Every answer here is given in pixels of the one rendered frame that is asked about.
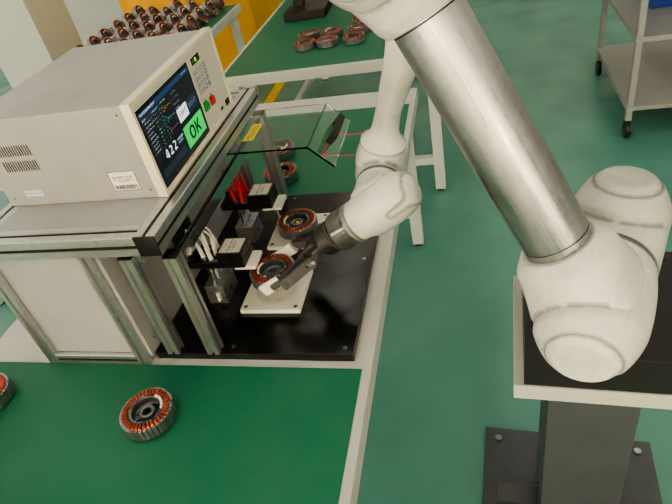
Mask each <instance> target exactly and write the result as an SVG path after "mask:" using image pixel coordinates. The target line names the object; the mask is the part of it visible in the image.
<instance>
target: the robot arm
mask: <svg viewBox="0 0 672 504"><path fill-rule="evenodd" d="M329 1H330V2H332V3H333V4H334V5H336V6H338V7H339V8H341V9H343V10H346V11H348V12H351V13H352V14H354V15H355V16H356V17H357V18H358V19H359V20H361V21H362V22H363V23H364V24H365V25H366V26H368V27H369V28H370V29H371V30H372V31H373V32H374V33H375V34H376V35H377V36H379V37H380V38H382V39H384V40H385V51H384V60H383V67H382V73H381V79H380V85H379V92H378V98H377V104H376V109H375V114H374V119H373V123H372V126H371V128H370V129H368V130H366V131H365V132H363V134H362V135H361V138H360V142H359V145H358V147H357V151H356V158H355V163H356V166H355V178H356V185H355V188H354V190H353V192H352V194H351V199H350V200H349V201H348V202H347V203H345V204H343V205H342V206H340V207H339V208H338V209H336V210H335V211H333V212H332V213H330V214H328V215H327V217H326V220H325V221H323V222H322V223H319V224H318V225H316V226H315V227H312V228H310V229H307V230H304V231H302V232H299V233H297V234H295V236H294V237H295V239H293V240H292V241H291V243H288V244H287V245H285V246H284V247H282V248H280V249H279V250H277V251H276V252H274V253H272V254H280V253H281V254H287V255H288V256H292V255H293V254H295V253H297V252H298V249H299V250H301V249H303V250H302V251H301V253H300V254H299V255H298V258H297V259H296V260H295V262H294V263H293V264H292V265H291V266H290V267H289V268H288V269H287V270H286V271H285V272H284V273H283V274H282V275H281V276H280V275H279V274H278V275H276V276H275V277H273V278H272V279H270V280H269V281H267V282H265V283H264V284H262V285H260V286H259V287H258V289H259V290H260V291H261V292H262V293H263V294H264V295H266V296H268V295H270V294H271V293H273V292H275V291H276V290H278V289H280V288H281V287H283V288H284V289H285V290H288V289H289V288H290V287H292V286H293V285H294V284H295V283H296V282H298V281H299V280H300V279H301V278H302V277H304V276H305V275H306V274H307V273H308V272H310V271H311V270H313V269H315V268H316V267H317V266H318V263H317V262H316V260H317V259H318V258H319V257H320V256H322V255H323V254H328V255H334V254H335V253H337V252H339V251H341V250H342V249H346V250H347V249H350V248H352V247H354V246H355V245H357V244H359V243H360V242H363V241H365V240H366V239H368V238H370V237H372V236H377V235H380V234H382V233H384V232H386V231H388V230H390V229H392V228H394V227H395V226H397V225H398V224H400V223H401V222H403V221H404V220H405V219H407V218H408V217H409V216H410V215H411V214H412V213H413V212H414V211H415V210H416V209H417V208H418V207H419V205H420V204H421V202H422V191H421V188H420V185H419V183H418V182H417V180H416V179H415V177H414V176H413V175H412V174H410V173H409V172H406V171H404V170H405V167H406V139H405V137H404V136H403V135H402V134H400V131H399V126H400V117H401V112H402V109H403V106H404V104H405V101H406V98H407V96H408V93H409V91H410V88H411V86H412V83H413V81H414V78H415V75H416V77H417V79H418V80H419V82H420V84H421V85H422V87H423V89H424V90H425V92H426V93H427V95H428V97H429V98H430V100H431V102H432V103H433V105H434V107H435V108H436V110H437V111H438V113H439V115H440V116H441V118H442V120H443V121H444V123H445V125H446V126H447V128H448V129H449V131H450V133H451V134H452V136H453V138H454V139H455V141H456V143H457V144H458V146H459V147H460V149H461V151H462V152H463V154H464V156H465V157H466V159H467V161H468V162H469V164H470V165H471V167H472V169H473V170H474V172H475V174H476V175H477V177H478V179H479V180H480V182H481V183H482V185H483V187H484V188H485V190H486V192H487V193H488V195H489V197H490V198H491V200H492V201H493V203H494V205H495V206H496V208H497V210H498V211H499V213H500V215H501V216H502V218H503V219H504V221H505V223H506V224H507V226H508V228H509V229H510V231H511V233H512V234H513V236H514V237H515V239H516V241H517V242H518V244H519V246H520V247H521V249H522V252H521V255H520V258H519V261H518V265H517V276H518V279H519V281H520V284H521V287H522V290H523V293H524V296H525V299H526V302H527V306H528V310H529V313H530V317H531V319H532V321H533V322H534V324H533V336H534V339H535V341H536V344H537V346H538V348H539V350H540V352H541V354H542V356H543V357H544V359H545V360H546V361H547V363H548V364H549V365H551V366H552V367H553V368H554V369H556V370H557V371H558V372H560V373H561V374H563V375H564V376H566V377H569V378H571V379H574V380H577V381H582V382H601V381H605V380H608V379H610V378H612V377H614V376H616V375H621V374H623V373H624V372H625V371H626V370H628V369H629V368H630V367H631V366H632V365H633V364H634V363H635V362H636V361H637V360H638V358H639V357H640V356H641V354H642V353H643V351H644V350H645V348H646V346H647V344H648V342H649V339H650V335H651V332H652V328H653V324H654V319H655V314H656V307H657V299H658V276H659V272H660V268H661V264H662V261H663V257H664V253H665V249H666V245H667V239H668V236H669V232H670V228H671V224H672V203H671V199H670V196H669V194H668V191H667V189H666V187H665V185H664V183H663V182H662V181H660V180H659V179H658V178H657V177H656V176H655V175H654V174H653V173H651V172H649V171H647V170H644V169H642V168H638V167H633V166H613V167H609V168H606V169H604V170H602V171H599V172H597V173H595V174H594V175H592V176H591V177H590V178H589V179H588V180H587V181H586V182H585V183H584V184H583V185H582V187H581V188H580V189H579V191H578V192H577V194H576V195H575V196H574V194H573V192H572V190H571V188H570V187H569V185H568V183H567V181H566V179H565V177H564V176H563V174H562V172H561V170H560V168H559V167H558V165H557V163H556V161H555V159H554V158H553V156H552V154H551V152H550V150H549V149H548V147H547V145H546V143H545V141H544V139H543V138H542V136H541V134H540V132H539V130H538V129H537V127H536V125H535V123H534V121H533V120H532V118H531V116H530V114H529V112H528V110H527V109H526V107H525V105H524V103H523V101H522V100H521V98H520V96H519V94H518V92H517V91H516V89H515V87H514V85H513V83H512V82H511V80H510V78H509V76H508V74H507V72H506V71H505V69H504V67H503V65H502V63H501V62H500V60H499V58H498V56H497V54H496V53H495V51H494V49H493V47H492V45H491V44H490V42H489V40H488V38H487V36H486V34H485V33H484V31H483V29H482V27H481V25H480V24H479V22H478V20H477V18H476V16H475V15H474V13H473V11H472V9H471V7H470V6H469V4H468V2H467V0H329ZM297 248H298V249H297ZM272 254H271V255H272ZM303 255H305V256H306V257H307V258H306V259H305V258H304V257H303Z"/></svg>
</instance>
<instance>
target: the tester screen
mask: <svg viewBox="0 0 672 504"><path fill-rule="evenodd" d="M193 91H194V88H193V86H192V83H191V80H190V77H189V74H188V71H187V68H186V67H185V68H184V69H183V70H182V71H181V72H180V73H179V74H178V75H177V76H176V77H175V78H174V79H173V80H172V81H171V82H170V83H169V84H168V85H167V86H166V87H165V88H164V89H163V90H162V91H161V92H160V93H159V94H158V95H157V96H156V97H155V98H154V99H153V100H152V101H151V102H150V103H149V104H148V105H147V106H146V107H145V108H144V109H143V110H142V111H141V112H140V113H139V114H138V115H137V116H138V119H139V121H140V123H141V126H142V128H143V130H144V133H145V135H146V137H147V140H148V142H149V144H150V147H151V149H152V151H153V154H154V156H155V158H156V161H157V163H158V165H159V168H160V170H161V172H162V175H163V177H164V179H165V182H166V184H168V182H169V181H170V180H171V178H172V177H173V176H174V174H175V173H176V171H177V170H178V169H179V167H180V166H181V165H182V163H183V162H184V161H185V159H186V158H187V157H188V155H189V154H190V153H191V151H192V150H193V149H194V147H195V146H196V145H197V143H198V142H199V141H200V139H201V138H202V137H203V135H204V134H205V133H206V131H207V130H208V128H206V129H205V131H204V132H203V133H202V135H201V136H200V137H199V139H198V140H197V141H196V143H195V144H194V145H193V147H192V148H191V149H190V147H189V144H188V141H187V139H186V136H185V134H184V131H183V128H184V127H185V126H186V124H187V123H188V122H189V121H190V120H191V118H192V117H193V116H194V115H195V113H196V112H197V111H198V110H199V109H201V108H200V105H199V103H198V104H197V105H196V106H195V108H194V109H193V110H192V111H191V112H190V114H189V115H188V116H187V117H186V118H185V120H184V121H183V122H182V123H181V122H180V120H179V117H178V115H177V112H176V110H177V109H178V108H179V107H180V106H181V105H182V104H183V102H184V101H185V100H186V99H187V98H188V97H189V96H190V95H191V93H192V92H193ZM194 93H195V91H194ZM174 138H176V141H177V143H178V146H179V149H178V150H177V151H176V152H175V154H174V155H173V156H172V157H171V159H170V160H169V161H167V158H166V156H165V153H164V151H165V149H166V148H167V147H168V146H169V145H170V143H171V142H172V141H173V140H174ZM185 144H186V146H187V148H188V151H187V152H186V154H185V155H184V156H183V158H182V159H181V160H180V162H179V163H178V164H177V166H176V167H175V168H174V170H173V171H172V172H171V174H170V175H169V176H168V178H167V179H166V177H165V175H164V173H163V172H164V171H165V170H166V168H167V167H168V166H169V165H170V163H171V162H172V161H173V159H174V158H175V157H176V156H177V154H178V153H179V152H180V150H181V149H182V148H183V146H184V145H185Z"/></svg>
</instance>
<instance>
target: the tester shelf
mask: <svg viewBox="0 0 672 504"><path fill-rule="evenodd" d="M230 93H231V96H232V99H233V103H234V107H233V108H232V109H231V111H230V112H229V114H228V115H227V116H226V118H225V119H224V121H223V122H222V123H221V125H220V126H219V128H218V129H217V130H216V132H215V133H214V134H213V136H212V137H211V139H210V140H209V141H208V143H207V144H206V146H205V147H204V148H203V150H202V151H201V153H200V154H199V155H198V157H197V158H196V160H195V161H194V162H193V164H192V165H191V167H190V168H189V169H188V171H187V172H186V174H185V175H184V176H183V178H182V179H181V180H180V182H179V183H178V185H177V186H176V187H175V189H174V190H173V192H172V193H171V194H170V196H169V197H161V198H160V197H149V198H133V199H118V200H102V201H87V202H71V203H55V204H40V205H24V206H13V205H12V204H11V202H10V203H9V204H8V205H7V206H6V207H5V208H4V209H3V210H1V211H0V261H17V260H46V259H75V258H103V257H132V256H141V257H142V256H162V254H163V252H164V250H165V249H166V247H167V246H168V244H169V243H170V241H171V240H172V238H173V236H174V235H175V233H176V232H177V230H178V229H179V227H180V226H181V224H182V222H183V221H184V219H185V218H186V216H187V215H188V213H189V212H190V210H191V209H192V207H193V205H194V204H195V202H196V201H197V199H198V198H199V196H200V195H201V193H202V191H203V190H204V188H205V187H206V185H207V184H208V182H209V181H210V179H211V177H212V176H213V174H214V173H215V171H216V170H217V168H218V167H219V165H220V164H221V162H222V160H223V159H224V157H225V156H226V154H227V153H228V151H229V150H230V148H231V146H232V145H233V143H234V142H235V140H236V139H237V137H238V136H239V134H240V132H241V131H242V129H243V128H244V126H245V125H246V123H247V122H248V120H249V118H250V117H251V115H252V114H253V112H254V111H255V109H256V108H257V106H258V105H259V103H260V100H259V97H258V93H257V90H256V87H255V88H247V89H239V90H230Z"/></svg>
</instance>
